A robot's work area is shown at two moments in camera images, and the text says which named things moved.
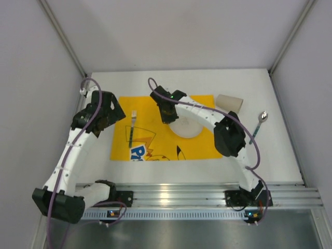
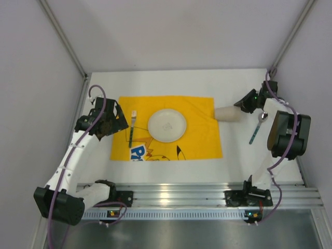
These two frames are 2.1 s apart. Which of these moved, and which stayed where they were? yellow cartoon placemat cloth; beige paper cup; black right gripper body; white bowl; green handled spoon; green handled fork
Moved: white bowl; beige paper cup; black right gripper body
Stayed: yellow cartoon placemat cloth; green handled fork; green handled spoon
